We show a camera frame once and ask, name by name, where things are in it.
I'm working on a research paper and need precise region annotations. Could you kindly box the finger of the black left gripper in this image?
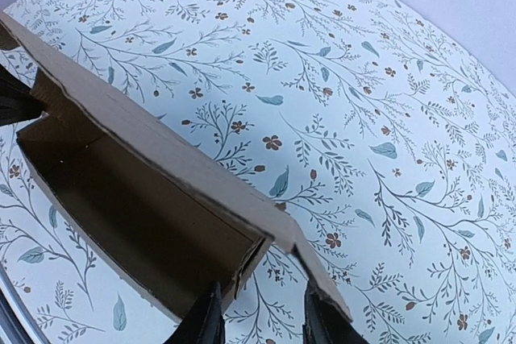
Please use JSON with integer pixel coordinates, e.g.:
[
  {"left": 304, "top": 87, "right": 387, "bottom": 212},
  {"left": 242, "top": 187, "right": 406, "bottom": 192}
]
[{"left": 1, "top": 66, "right": 44, "bottom": 126}]

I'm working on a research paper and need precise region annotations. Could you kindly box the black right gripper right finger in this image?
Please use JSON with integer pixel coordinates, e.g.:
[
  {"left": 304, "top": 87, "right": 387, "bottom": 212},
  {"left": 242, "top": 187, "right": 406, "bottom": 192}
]
[{"left": 302, "top": 282, "right": 368, "bottom": 344}]

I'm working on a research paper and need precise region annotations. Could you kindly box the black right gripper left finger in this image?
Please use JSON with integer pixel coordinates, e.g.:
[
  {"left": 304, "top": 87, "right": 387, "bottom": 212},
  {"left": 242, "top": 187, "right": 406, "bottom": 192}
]
[{"left": 168, "top": 281, "right": 224, "bottom": 344}]

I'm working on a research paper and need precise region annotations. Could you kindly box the brown cardboard box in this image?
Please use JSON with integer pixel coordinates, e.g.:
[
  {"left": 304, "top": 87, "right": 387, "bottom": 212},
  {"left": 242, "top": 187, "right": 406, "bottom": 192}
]
[{"left": 1, "top": 15, "right": 351, "bottom": 319}]

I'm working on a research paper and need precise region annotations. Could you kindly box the floral patterned table mat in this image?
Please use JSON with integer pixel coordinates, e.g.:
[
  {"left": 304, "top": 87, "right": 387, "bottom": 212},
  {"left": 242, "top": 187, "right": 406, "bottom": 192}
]
[{"left": 6, "top": 0, "right": 515, "bottom": 343}]

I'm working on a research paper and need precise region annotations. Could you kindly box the aluminium front rail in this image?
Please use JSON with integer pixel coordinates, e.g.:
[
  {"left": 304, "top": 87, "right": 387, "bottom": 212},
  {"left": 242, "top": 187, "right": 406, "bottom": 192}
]
[{"left": 1, "top": 267, "right": 48, "bottom": 343}]

